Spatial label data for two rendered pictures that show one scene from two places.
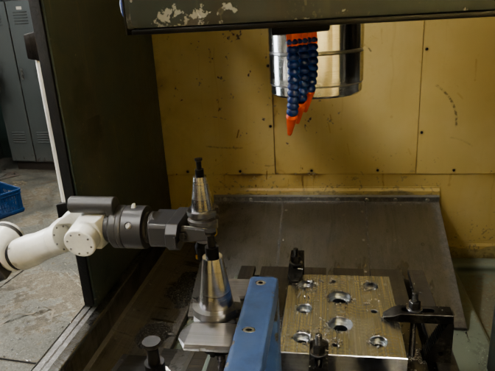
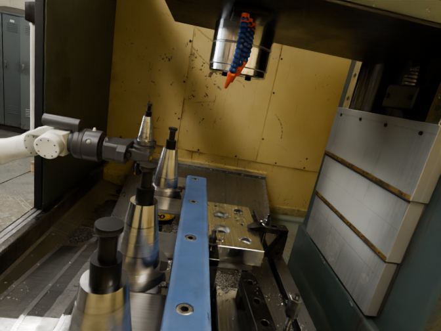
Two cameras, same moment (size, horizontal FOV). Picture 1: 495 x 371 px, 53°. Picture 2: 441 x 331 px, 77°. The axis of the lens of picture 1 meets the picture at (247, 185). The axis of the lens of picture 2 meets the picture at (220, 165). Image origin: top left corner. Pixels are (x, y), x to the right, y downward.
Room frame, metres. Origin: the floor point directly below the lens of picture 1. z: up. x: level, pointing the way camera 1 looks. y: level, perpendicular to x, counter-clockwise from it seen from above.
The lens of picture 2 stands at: (0.10, 0.09, 1.41)
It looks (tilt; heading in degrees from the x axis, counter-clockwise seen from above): 16 degrees down; 344
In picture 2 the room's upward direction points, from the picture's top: 11 degrees clockwise
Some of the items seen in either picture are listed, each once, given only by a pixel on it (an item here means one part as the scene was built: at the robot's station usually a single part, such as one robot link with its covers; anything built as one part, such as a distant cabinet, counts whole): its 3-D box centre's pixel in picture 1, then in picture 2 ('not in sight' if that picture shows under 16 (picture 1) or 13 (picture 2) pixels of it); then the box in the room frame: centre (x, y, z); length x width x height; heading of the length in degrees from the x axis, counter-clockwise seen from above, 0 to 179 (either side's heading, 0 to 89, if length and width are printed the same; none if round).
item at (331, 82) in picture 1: (315, 57); (241, 52); (0.87, -0.13, 1.50); 0.16 x 0.16 x 0.12
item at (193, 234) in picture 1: (195, 235); (138, 155); (0.88, 0.11, 1.18); 0.06 x 0.02 x 0.03; 80
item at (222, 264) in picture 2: not in sight; (218, 258); (0.79, -0.16, 0.92); 0.20 x 0.03 x 0.04; 80
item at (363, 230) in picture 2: not in sight; (354, 194); (0.80, -0.57, 1.16); 0.48 x 0.05 x 0.51; 170
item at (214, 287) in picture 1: (214, 279); (167, 166); (0.57, 0.05, 1.26); 0.04 x 0.04 x 0.07
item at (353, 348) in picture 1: (339, 320); (220, 228); (0.89, -0.18, 0.97); 0.29 x 0.23 x 0.05; 170
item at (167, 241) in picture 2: not in sight; (146, 242); (0.40, 0.08, 1.21); 0.07 x 0.05 x 0.01; 80
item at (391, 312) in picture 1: (417, 324); (266, 234); (0.84, -0.32, 0.97); 0.13 x 0.03 x 0.15; 80
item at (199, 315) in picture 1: (216, 310); (164, 191); (0.57, 0.05, 1.21); 0.06 x 0.06 x 0.03
